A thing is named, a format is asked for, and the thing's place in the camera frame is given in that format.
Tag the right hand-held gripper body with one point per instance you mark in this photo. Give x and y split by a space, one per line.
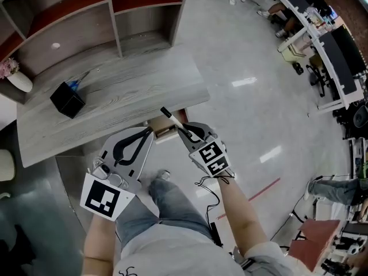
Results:
212 160

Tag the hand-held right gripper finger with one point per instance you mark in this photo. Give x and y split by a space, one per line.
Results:
189 145
210 132

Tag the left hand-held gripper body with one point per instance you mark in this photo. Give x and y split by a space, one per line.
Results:
100 197

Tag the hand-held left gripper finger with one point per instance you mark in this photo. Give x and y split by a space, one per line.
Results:
109 147
143 160

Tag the wooden drawer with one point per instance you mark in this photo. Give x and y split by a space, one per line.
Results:
165 122

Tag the white black-tipped pen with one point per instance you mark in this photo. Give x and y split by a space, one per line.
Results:
170 116

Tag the black pen holder box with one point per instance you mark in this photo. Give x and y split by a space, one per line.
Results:
67 101

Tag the blue-handled scissors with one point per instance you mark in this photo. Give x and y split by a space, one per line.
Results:
75 82

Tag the person's right forearm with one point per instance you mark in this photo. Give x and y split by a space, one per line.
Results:
238 211

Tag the person's left forearm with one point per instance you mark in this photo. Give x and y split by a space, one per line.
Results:
97 240

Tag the gray wooden desk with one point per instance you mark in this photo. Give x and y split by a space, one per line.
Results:
129 85

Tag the person's shoe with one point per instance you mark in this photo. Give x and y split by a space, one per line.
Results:
164 174

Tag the person's blue jeans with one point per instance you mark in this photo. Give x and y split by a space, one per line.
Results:
172 208

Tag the cream chair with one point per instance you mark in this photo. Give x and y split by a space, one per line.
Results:
6 165

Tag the person's gray shirt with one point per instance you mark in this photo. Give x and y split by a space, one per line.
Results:
187 257

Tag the small black floor object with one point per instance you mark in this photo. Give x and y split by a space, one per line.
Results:
298 68

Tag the white ribbed vase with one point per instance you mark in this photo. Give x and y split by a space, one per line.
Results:
20 82

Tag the pale yellow box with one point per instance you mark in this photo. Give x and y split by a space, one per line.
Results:
293 53

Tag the gray wooden shelf unit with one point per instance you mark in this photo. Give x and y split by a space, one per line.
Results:
86 24

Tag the red stool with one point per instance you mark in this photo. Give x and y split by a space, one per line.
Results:
316 243

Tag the white paper scrap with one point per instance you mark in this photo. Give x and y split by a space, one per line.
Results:
233 0

